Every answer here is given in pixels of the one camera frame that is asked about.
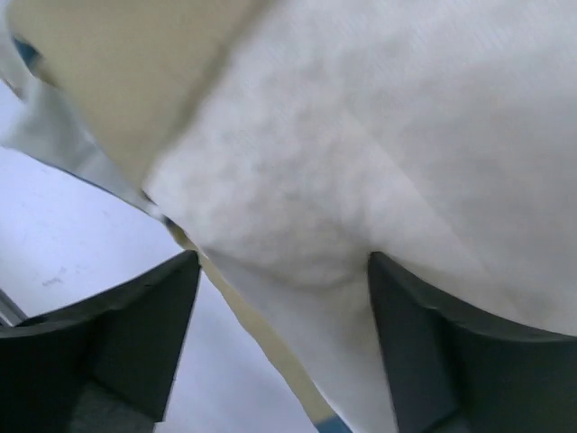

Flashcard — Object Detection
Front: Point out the cream yellow-edged pillow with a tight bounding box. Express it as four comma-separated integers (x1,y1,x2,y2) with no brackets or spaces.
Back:
145,1,576,432

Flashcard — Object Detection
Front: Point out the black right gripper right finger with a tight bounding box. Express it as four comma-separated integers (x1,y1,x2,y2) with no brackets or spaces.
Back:
368,253,576,433

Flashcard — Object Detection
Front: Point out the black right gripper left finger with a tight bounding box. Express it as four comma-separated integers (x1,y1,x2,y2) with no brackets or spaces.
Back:
1,251,201,432

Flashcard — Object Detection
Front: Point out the blue beige striped pillowcase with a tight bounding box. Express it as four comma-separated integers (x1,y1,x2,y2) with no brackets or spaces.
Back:
1,1,265,220

